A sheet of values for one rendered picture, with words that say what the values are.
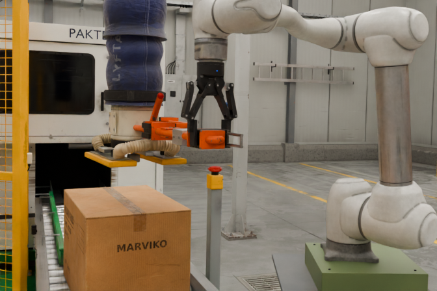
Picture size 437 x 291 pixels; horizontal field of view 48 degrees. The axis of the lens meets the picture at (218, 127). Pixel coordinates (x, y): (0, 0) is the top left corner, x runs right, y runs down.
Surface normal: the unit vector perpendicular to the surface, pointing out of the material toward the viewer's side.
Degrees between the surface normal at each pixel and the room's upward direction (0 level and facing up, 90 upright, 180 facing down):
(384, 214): 94
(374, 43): 103
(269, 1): 90
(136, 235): 90
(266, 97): 90
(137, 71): 76
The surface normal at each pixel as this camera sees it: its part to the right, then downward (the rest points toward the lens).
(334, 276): -0.02, 0.05
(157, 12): 0.87, 0.21
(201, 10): -0.76, 0.00
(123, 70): -0.28, -0.24
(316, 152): 0.33, 0.05
